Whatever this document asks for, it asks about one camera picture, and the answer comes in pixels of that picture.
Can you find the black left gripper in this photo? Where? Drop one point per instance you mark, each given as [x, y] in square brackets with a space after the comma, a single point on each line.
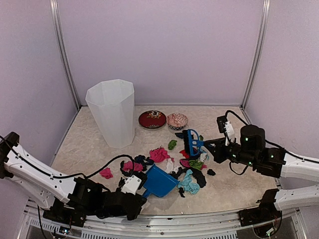
[141, 200]

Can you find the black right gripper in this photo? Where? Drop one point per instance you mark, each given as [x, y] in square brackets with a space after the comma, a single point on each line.
[218, 152]

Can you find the blue hand brush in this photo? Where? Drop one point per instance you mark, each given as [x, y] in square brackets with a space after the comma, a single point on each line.
[192, 142]

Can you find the blue dustpan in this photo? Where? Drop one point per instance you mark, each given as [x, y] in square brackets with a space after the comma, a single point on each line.
[158, 182]

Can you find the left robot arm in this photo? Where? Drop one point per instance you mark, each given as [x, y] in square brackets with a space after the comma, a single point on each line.
[66, 198]

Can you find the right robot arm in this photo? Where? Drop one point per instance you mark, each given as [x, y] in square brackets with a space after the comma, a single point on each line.
[274, 162]

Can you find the green paper scrap right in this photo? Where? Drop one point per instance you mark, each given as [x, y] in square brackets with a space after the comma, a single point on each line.
[197, 164]

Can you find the small black paper scrap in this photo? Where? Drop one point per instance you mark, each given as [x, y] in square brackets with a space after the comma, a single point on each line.
[211, 172]

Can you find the magenta paper scrap left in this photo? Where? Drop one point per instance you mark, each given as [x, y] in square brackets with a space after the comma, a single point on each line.
[106, 173]

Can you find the black paper scrap curved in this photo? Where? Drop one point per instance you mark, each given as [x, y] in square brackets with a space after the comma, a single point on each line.
[197, 174]

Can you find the pink patterned bowl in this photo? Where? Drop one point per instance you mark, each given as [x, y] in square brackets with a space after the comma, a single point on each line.
[177, 121]

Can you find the teal paper scrap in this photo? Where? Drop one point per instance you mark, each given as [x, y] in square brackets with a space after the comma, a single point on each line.
[187, 184]

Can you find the white paper scrap middle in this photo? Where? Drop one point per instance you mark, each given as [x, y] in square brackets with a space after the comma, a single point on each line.
[170, 168]

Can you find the red floral plate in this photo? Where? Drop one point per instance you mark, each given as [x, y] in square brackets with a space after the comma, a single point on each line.
[152, 119]

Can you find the white plastic trash bin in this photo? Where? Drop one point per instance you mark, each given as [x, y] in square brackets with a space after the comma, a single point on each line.
[112, 104]

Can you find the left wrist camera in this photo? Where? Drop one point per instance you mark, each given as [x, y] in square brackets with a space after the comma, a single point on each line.
[133, 184]

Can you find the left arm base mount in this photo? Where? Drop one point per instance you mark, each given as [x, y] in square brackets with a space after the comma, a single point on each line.
[60, 213]

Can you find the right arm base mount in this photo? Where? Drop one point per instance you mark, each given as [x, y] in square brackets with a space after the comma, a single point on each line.
[266, 211]

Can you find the aluminium front rail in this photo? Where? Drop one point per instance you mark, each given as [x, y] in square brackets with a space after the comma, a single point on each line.
[220, 225]

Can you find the right aluminium corner post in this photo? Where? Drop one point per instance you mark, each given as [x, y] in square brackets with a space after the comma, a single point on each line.
[258, 53]

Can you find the aluminium corner post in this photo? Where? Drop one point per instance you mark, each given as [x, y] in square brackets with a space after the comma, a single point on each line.
[63, 54]
[258, 53]

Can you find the left aluminium corner post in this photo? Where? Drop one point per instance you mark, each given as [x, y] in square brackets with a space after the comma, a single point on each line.
[63, 54]

